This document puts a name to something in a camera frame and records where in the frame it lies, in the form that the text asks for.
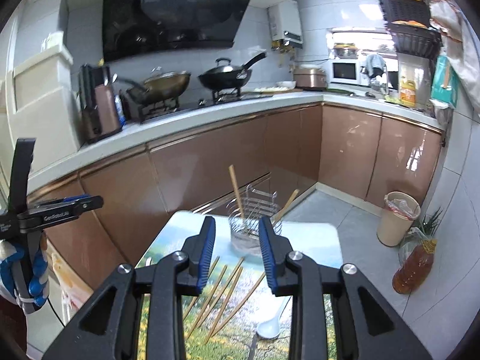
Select light blue ceramic spoon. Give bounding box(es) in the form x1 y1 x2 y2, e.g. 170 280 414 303
256 297 290 340

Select brown kitchen cabinets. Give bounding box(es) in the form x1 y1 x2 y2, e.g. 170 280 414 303
29 104 442 288

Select blue white gloved left hand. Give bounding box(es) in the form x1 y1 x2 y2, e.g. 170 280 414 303
1 232 49 315

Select landscape print table mat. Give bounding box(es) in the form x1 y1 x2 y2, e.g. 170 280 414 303
137 211 343 359

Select orange white plastic bag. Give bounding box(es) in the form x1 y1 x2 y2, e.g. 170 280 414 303
46 241 93 323

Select white refrigerator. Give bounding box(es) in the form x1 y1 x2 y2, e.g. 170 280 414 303
1 0 82 192

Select beige trash bin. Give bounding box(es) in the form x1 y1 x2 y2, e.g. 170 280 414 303
377 191 421 247

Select amber oil bottle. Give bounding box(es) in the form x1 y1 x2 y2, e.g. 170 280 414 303
392 239 437 294

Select green onions bag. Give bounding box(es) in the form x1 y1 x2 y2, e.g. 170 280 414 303
398 208 443 265

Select brass coloured wok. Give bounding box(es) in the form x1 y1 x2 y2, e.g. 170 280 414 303
112 71 191 106

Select black wok with lid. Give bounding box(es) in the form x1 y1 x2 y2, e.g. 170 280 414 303
198 52 267 92

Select copper rice cooker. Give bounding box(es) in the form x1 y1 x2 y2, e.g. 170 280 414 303
293 67 328 89

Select white microwave oven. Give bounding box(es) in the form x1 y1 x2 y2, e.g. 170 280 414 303
330 58 360 85

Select yellow cooking oil jug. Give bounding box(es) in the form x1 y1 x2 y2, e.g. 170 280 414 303
399 77 416 108

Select white water heater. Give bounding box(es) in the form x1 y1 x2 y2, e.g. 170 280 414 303
268 0 304 48

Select teal hanging bag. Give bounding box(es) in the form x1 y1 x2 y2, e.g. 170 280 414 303
430 55 458 109

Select black range hood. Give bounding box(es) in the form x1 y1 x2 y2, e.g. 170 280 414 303
103 0 250 62

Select wire utensil holder basket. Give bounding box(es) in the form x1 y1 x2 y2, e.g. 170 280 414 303
226 184 280 257

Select black wall storage rack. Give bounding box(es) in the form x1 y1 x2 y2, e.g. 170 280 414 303
379 0 442 60

